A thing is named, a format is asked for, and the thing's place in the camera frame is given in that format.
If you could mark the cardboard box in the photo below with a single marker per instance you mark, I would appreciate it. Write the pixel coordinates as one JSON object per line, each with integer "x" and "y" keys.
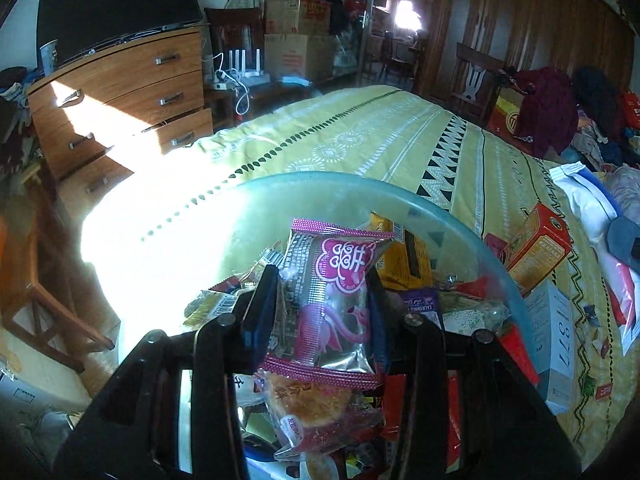
{"x": 297, "y": 15}
{"x": 297, "y": 57}

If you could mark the red box with gold emblem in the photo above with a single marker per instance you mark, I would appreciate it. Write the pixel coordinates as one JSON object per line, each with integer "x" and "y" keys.
{"x": 505, "y": 120}

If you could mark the orange box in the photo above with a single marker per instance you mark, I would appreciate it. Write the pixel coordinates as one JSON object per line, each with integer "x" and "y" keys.
{"x": 537, "y": 247}

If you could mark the black television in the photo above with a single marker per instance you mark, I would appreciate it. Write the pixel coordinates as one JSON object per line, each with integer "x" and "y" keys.
{"x": 115, "y": 5}

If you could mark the wooden wardrobe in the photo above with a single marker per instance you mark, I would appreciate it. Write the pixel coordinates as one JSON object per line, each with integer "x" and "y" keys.
{"x": 540, "y": 15}

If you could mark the grey cloth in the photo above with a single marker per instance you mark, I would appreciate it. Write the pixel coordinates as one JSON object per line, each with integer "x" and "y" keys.
{"x": 625, "y": 240}

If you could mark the brown chair with pale backrest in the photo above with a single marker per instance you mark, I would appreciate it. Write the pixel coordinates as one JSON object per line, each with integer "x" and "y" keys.
{"x": 472, "y": 80}

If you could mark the pink snack packet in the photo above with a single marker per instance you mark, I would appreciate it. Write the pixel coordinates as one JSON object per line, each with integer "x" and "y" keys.
{"x": 330, "y": 300}

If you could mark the white bag with blue trim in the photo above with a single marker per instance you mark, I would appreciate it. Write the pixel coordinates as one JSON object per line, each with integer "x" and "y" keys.
{"x": 582, "y": 205}

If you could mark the clear glass bowl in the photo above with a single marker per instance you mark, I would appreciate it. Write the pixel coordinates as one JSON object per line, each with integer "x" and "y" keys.
{"x": 320, "y": 200}

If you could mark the flat red box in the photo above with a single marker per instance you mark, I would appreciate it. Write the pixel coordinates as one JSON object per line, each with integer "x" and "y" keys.
{"x": 495, "y": 245}

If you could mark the dark garment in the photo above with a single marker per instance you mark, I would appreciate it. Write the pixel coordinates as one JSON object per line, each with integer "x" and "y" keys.
{"x": 597, "y": 100}

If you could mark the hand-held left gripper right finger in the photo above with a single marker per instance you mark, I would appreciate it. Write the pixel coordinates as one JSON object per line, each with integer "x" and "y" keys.
{"x": 381, "y": 337}

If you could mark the wooden dresser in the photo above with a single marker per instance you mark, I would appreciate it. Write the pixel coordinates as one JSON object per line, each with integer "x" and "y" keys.
{"x": 125, "y": 80}

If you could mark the pile of clothes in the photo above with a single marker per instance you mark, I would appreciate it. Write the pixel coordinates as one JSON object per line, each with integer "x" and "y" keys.
{"x": 15, "y": 115}

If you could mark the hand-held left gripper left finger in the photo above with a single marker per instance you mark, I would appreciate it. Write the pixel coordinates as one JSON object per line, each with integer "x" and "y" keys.
{"x": 263, "y": 305}

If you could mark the paper cup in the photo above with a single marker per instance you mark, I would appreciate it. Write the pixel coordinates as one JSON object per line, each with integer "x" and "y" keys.
{"x": 49, "y": 56}

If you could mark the maroon garment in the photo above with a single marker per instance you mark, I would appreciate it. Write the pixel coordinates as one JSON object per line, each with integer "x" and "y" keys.
{"x": 545, "y": 105}

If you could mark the red and white packet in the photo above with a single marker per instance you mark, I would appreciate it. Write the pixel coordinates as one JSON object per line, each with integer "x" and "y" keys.
{"x": 622, "y": 300}

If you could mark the light wooden chair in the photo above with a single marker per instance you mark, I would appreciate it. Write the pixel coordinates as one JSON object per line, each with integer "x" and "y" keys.
{"x": 45, "y": 305}

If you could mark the white router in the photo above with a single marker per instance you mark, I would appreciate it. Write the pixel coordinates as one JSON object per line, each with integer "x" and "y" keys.
{"x": 250, "y": 72}

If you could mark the dark wooden chair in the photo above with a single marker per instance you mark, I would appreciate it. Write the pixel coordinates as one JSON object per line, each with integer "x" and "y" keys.
{"x": 235, "y": 22}

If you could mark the grey white box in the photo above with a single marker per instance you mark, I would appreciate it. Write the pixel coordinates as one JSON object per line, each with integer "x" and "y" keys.
{"x": 552, "y": 350}

